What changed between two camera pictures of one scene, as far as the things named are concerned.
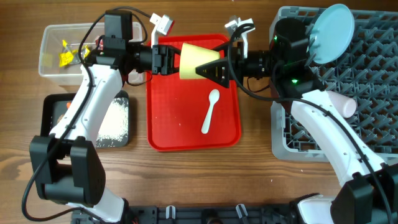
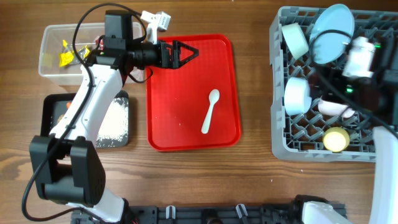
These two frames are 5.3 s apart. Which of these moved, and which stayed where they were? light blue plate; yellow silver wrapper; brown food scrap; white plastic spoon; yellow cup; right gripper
Moved: right gripper; yellow cup
Stayed: white plastic spoon; brown food scrap; light blue plate; yellow silver wrapper
